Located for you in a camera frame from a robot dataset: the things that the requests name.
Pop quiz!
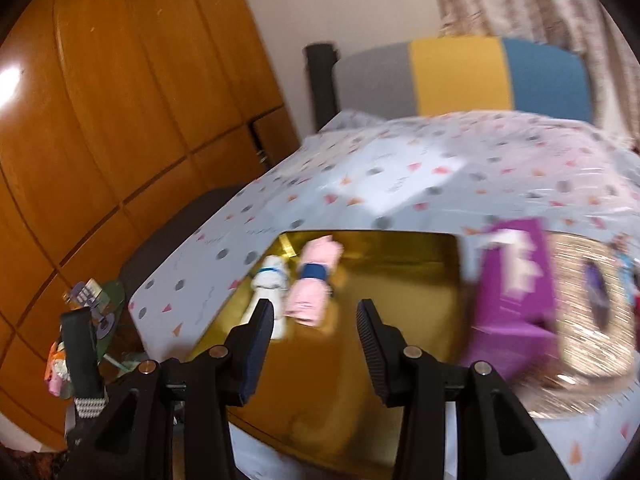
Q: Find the grey yellow blue headboard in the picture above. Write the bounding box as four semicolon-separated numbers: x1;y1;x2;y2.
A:
332;35;593;123

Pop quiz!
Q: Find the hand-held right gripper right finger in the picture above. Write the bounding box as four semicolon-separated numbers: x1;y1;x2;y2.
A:
356;299;572;480

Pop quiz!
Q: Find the glittery glass jar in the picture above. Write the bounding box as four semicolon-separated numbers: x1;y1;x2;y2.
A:
515;232;640;418

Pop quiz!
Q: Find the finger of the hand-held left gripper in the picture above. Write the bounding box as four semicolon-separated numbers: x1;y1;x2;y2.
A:
59;307;110;423

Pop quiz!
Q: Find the wooden wardrobe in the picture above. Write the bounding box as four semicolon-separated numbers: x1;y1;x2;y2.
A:
0;0;303;453

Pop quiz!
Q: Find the gold tray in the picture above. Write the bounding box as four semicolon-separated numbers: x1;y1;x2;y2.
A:
182;230;466;471

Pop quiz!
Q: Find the purple carton box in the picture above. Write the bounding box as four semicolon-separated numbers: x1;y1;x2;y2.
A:
462;217;561;386

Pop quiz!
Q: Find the white rolled sock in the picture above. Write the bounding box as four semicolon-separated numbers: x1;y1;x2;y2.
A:
239;255;290;341

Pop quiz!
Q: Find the patterned beige curtain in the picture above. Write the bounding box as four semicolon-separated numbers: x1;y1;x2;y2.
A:
425;0;640;151

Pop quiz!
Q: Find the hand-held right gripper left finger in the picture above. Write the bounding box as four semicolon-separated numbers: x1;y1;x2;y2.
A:
64;300;276;480

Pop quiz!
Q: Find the colourful toy pile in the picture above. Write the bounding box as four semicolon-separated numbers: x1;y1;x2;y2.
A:
45;280;136;401

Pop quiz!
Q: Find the pink rolled sock navy band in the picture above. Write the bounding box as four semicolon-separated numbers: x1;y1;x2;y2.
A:
284;235;346;328

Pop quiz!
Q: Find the black bed post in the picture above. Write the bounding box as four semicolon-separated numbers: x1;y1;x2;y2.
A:
305;42;341;133

